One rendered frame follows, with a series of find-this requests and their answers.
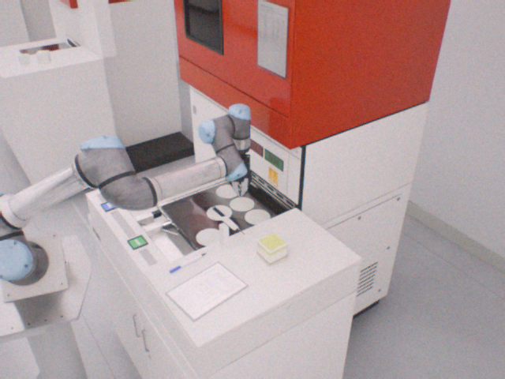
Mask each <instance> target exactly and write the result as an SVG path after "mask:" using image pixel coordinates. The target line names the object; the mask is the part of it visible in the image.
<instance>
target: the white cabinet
mask: <svg viewBox="0 0 505 379"><path fill-rule="evenodd" d="M88 218H89V217H88ZM89 222H90V225H91V229H92V236H93V239H94V243H95V249H96V252H97V256H98V259H99V265H100V269H101V273H102V276H103V282H104V285H105V289H106V293H107V298H108V302H109V305H110V311H111V315H112V318H113V322H114V328H115V331H116V333H117V334H118V336H119V338H120V340H121V342H122V343H123V345H124V347H125V349H126V351H127V353H128V355H129V357H130V358H131V360H132V361H133V364H134V366H135V367H136V368H137V371H138V372H139V374H140V376H141V377H142V379H199V377H198V376H197V374H196V372H195V371H194V370H193V368H192V367H191V366H190V364H189V362H188V361H187V359H186V358H185V356H184V355H183V354H182V352H181V351H180V348H179V347H178V345H177V344H176V343H175V341H174V339H173V338H172V336H171V335H170V333H169V332H168V331H167V330H166V329H165V328H164V326H163V324H162V323H161V321H160V320H159V319H158V317H157V316H156V315H155V313H154V311H153V310H152V308H151V307H150V306H149V305H148V304H147V303H146V301H145V300H144V298H143V297H142V295H141V294H140V292H139V291H138V290H137V288H136V286H135V285H134V283H133V281H132V280H131V279H130V278H129V276H128V274H127V273H126V272H125V270H124V268H123V267H122V266H121V264H120V263H119V261H118V259H117V258H116V256H115V255H114V254H113V252H112V251H111V250H110V248H109V246H108V245H107V244H106V242H105V241H104V239H103V237H102V236H101V234H100V233H99V231H98V229H97V228H96V227H95V225H94V223H93V222H92V221H91V219H90V218H89ZM356 294H357V290H355V291H353V292H351V293H349V294H348V295H346V296H345V297H343V298H341V299H339V300H338V301H336V302H334V303H332V304H330V305H329V306H327V307H325V308H324V309H322V310H321V311H319V312H317V313H315V314H313V315H312V316H310V317H308V318H306V319H305V320H303V321H301V322H300V323H298V324H296V325H295V326H293V327H291V328H289V329H287V330H286V331H285V332H281V333H279V334H278V335H277V336H275V337H273V338H271V339H269V340H268V341H266V342H264V343H262V344H261V345H260V346H258V347H255V348H254V349H252V350H251V351H249V353H247V354H245V355H243V356H241V357H240V358H238V359H236V360H235V361H233V362H231V363H230V364H228V365H226V366H224V367H223V368H221V369H220V370H217V371H215V372H214V373H212V374H210V375H209V376H207V377H205V378H204V379H342V374H343V369H344V364H345V360H346V350H347V345H348V340H349V336H350V327H351V322H352V317H353V312H354V304H355V299H356Z"/></svg>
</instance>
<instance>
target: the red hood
mask: <svg viewBox="0 0 505 379"><path fill-rule="evenodd" d="M450 7H451V0H174V12H175V20H176V30H177V39H178V54H179V56H178V57H179V66H180V75H181V79H182V80H183V81H184V82H186V83H188V84H190V85H191V86H193V87H194V88H195V89H197V90H198V91H200V92H202V93H203V94H205V95H206V96H208V97H209V98H211V99H213V100H214V101H215V102H217V103H219V104H220V105H222V106H223V107H225V108H226V109H228V110H229V107H230V106H231V105H233V104H236V103H243V104H245V105H247V106H248V107H249V109H250V118H251V120H250V125H251V126H253V127H255V128H256V129H258V130H259V131H260V132H262V133H264V134H265V135H267V136H269V137H270V138H271V139H273V140H274V141H276V142H278V143H279V144H281V145H282V146H285V147H286V148H288V149H289V150H292V149H295V148H298V147H301V146H303V145H306V144H309V143H312V142H314V141H318V140H320V139H323V138H325V137H329V136H331V135H334V134H337V133H341V132H342V131H345V130H348V129H352V128H354V127H356V126H360V125H363V124H365V123H367V122H371V121H374V120H377V119H378V118H382V117H383V116H385V115H388V114H391V113H394V112H396V111H400V110H402V109H406V108H408V107H412V106H414V105H417V104H419V103H423V102H425V101H428V100H430V95H431V92H432V86H433V81H434V78H435V74H436V67H437V64H438V60H439V56H440V50H441V46H442V42H443V36H444V32H445V28H446V24H447V18H448V14H449V10H450Z"/></svg>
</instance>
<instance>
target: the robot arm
mask: <svg viewBox="0 0 505 379"><path fill-rule="evenodd" d="M228 112H229V114H225V115H223V116H220V118H215V119H211V120H209V121H206V122H204V123H201V124H200V125H199V128H198V134H199V137H200V139H201V140H202V141H203V143H204V144H211V146H212V147H213V149H214V152H215V154H216V157H213V158H210V159H206V160H204V161H201V162H199V163H195V164H192V165H189V166H187V167H183V168H180V169H177V170H175V171H171V172H168V173H165V174H161V175H158V176H155V177H154V178H148V177H143V178H138V177H137V174H136V172H135V170H134V168H133V165H132V164H131V161H130V159H129V157H128V155H127V152H126V150H125V147H124V146H123V144H122V142H121V140H120V139H119V138H118V137H116V136H103V137H96V138H93V139H91V140H88V141H85V142H84V143H83V144H82V145H81V146H80V150H81V151H82V152H81V153H79V154H77V155H76V156H75V157H74V161H73V163H71V164H70V165H68V166H67V167H64V168H62V169H61V170H60V171H57V172H54V173H53V174H51V175H49V176H47V177H46V178H43V179H42V180H40V181H38V182H36V183H34V184H33V185H31V186H29V187H27V188H26V189H23V190H22V191H20V192H18V193H16V194H11V193H0V279H2V280H7V281H9V282H10V283H12V284H15V285H18V286H27V285H31V284H34V283H36V282H37V281H39V280H40V279H41V278H42V277H43V276H44V275H45V273H46V271H47V268H48V264H49V261H48V256H47V253H46V251H45V250H44V248H43V247H42V246H40V245H38V244H36V243H34V242H29V241H27V239H26V237H25V236H24V232H23V230H22V227H25V226H26V225H27V224H28V222H29V219H30V218H31V217H33V216H35V215H37V214H38V213H40V212H42V211H44V210H46V209H48V208H49V207H51V206H53V205H56V204H58V203H60V202H62V201H64V200H65V199H67V198H69V197H71V196H73V195H75V194H76V193H79V192H80V191H82V190H85V189H87V188H88V187H90V188H93V189H97V188H99V191H100V193H101V194H102V196H103V198H104V199H105V200H106V201H107V202H108V203H110V204H111V205H113V206H115V207H117V208H121V209H125V210H130V211H140V210H145V209H149V208H153V207H155V206H156V205H157V204H158V202H159V201H162V200H164V199H167V198H170V197H173V196H176V195H178V194H180V193H184V192H186V191H189V190H192V189H195V188H197V187H199V186H203V185H205V184H208V183H210V182H214V181H216V180H218V179H221V178H224V177H226V178H227V180H228V181H229V183H230V185H231V187H232V188H233V190H234V192H235V193H236V194H237V195H238V196H239V197H241V196H242V195H243V194H244V193H245V191H246V190H247V189H248V187H249V184H250V182H251V181H252V171H250V170H249V169H250V155H248V154H246V153H247V152H248V151H249V147H250V120H251V118H250V109H249V107H248V106H247V105H245V104H243V103H236V104H233V105H231V106H230V107H229V111H228ZM239 182H240V183H241V192H240V191H239V185H238V183H239Z"/></svg>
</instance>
